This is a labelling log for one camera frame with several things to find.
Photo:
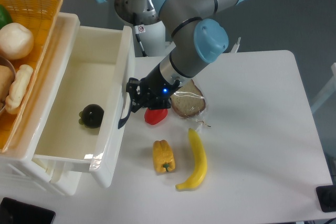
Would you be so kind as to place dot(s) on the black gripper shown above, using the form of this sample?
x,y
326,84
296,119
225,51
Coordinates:
x,y
155,91

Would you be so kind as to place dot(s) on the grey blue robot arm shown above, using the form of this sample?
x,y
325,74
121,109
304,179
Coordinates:
x,y
198,39

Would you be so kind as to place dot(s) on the white drawer cabinet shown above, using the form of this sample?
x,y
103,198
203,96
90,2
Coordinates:
x,y
18,170

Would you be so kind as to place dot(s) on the red bell pepper toy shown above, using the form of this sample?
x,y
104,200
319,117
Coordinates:
x,y
153,117

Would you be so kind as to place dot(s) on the dark mangosteen toy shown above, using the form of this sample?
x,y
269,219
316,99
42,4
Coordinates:
x,y
91,116

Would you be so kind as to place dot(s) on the wrapped bread slice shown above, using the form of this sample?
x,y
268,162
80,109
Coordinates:
x,y
190,104

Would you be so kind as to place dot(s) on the yellow bell pepper toy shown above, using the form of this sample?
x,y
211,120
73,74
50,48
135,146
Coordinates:
x,y
163,157

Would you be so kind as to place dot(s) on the yellow banana toy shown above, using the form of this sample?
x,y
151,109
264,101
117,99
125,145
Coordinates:
x,y
200,163

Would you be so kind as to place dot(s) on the pale peanut shaped bread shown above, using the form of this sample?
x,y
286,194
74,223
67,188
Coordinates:
x,y
18,89

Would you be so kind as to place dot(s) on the orange plastic basket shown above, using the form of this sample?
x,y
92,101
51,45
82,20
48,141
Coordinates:
x,y
39,16

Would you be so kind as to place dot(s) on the brown bread roll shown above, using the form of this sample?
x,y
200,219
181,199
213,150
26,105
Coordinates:
x,y
6,79

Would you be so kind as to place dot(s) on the round white bun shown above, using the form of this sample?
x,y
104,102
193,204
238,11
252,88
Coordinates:
x,y
16,41

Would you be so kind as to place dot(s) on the green pepper toy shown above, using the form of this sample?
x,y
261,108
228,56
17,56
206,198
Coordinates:
x,y
5,17

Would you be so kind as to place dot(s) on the black device bottom left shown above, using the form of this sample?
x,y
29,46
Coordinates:
x,y
14,211

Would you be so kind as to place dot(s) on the black device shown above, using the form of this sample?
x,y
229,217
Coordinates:
x,y
14,211
326,197

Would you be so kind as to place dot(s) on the black device bottom right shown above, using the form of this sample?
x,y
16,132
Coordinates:
x,y
326,197

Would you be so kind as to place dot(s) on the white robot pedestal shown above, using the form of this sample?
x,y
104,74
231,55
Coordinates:
x,y
153,40

